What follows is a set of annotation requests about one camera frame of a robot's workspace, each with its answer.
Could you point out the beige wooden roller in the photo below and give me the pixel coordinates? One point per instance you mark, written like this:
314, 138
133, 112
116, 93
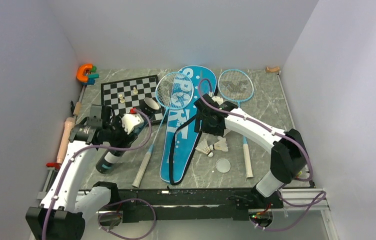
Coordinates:
68, 125

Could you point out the black shuttlecock tube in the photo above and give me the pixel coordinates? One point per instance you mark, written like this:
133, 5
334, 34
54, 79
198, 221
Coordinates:
149, 107

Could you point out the red clamp piece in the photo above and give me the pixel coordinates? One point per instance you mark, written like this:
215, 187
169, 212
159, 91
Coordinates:
54, 165

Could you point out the cream chess piece front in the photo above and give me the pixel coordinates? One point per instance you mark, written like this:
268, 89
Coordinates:
121, 98

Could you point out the blue badminton racket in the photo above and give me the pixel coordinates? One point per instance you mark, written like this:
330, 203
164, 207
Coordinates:
173, 92
236, 86

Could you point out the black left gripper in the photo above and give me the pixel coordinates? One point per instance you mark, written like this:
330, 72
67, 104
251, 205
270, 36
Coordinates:
121, 143

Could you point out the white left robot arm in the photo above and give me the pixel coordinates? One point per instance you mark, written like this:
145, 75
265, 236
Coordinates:
63, 216

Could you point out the orange horseshoe magnet toy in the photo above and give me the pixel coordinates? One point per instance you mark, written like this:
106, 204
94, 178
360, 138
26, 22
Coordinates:
83, 72

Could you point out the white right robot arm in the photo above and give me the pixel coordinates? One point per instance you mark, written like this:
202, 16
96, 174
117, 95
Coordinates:
288, 155

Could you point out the small wooden arch block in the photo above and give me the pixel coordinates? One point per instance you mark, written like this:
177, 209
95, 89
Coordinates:
275, 69

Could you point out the white round tube lid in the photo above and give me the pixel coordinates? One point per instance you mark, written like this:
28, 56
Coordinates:
223, 165

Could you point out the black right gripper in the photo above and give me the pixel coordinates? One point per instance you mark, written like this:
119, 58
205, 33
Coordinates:
217, 131

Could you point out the left blue badminton racket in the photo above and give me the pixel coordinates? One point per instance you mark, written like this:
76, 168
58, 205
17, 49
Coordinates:
173, 92

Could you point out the blue racket bag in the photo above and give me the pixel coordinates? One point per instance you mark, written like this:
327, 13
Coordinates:
180, 137

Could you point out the right blue badminton racket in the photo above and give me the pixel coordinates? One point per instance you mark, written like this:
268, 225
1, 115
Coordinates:
236, 86

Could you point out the black white chessboard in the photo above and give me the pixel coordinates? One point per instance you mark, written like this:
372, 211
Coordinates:
146, 86

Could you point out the teal toy blocks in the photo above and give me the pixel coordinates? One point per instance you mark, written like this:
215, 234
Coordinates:
92, 75

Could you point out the small tan stick handle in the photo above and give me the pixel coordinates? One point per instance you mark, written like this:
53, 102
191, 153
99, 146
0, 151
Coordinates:
76, 109

